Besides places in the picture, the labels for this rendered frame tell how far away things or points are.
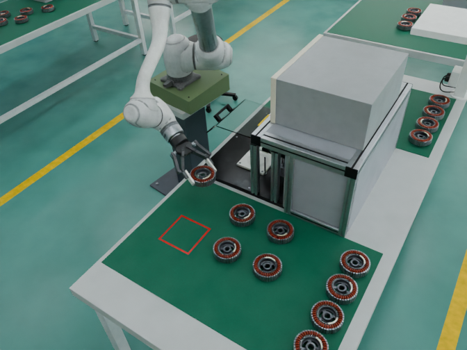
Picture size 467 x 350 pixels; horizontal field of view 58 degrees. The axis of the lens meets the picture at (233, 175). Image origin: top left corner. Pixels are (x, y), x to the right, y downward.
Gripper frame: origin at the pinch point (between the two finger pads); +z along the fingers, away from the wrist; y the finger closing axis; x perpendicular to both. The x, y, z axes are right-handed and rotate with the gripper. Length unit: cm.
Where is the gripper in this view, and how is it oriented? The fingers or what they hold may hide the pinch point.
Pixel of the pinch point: (202, 174)
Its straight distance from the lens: 183.6
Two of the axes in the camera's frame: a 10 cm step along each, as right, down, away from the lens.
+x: 3.0, -4.0, -8.7
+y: -7.6, 4.5, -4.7
